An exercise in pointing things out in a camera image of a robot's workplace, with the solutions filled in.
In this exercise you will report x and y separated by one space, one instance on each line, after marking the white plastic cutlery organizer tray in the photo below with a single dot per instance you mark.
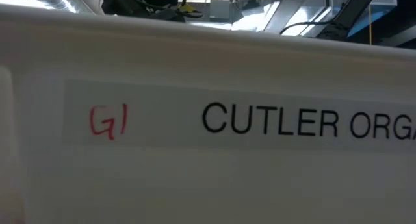
208 185

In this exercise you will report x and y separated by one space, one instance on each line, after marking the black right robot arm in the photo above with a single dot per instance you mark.
351 13

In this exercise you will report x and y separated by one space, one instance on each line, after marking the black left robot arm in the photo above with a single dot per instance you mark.
112 0

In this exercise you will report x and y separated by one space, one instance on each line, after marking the grey ceiling box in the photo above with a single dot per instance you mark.
220 9

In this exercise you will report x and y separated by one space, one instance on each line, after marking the white printed label sticker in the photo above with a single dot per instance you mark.
162 120

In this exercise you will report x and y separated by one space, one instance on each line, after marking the rectangular silver air duct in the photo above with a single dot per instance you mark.
286 13

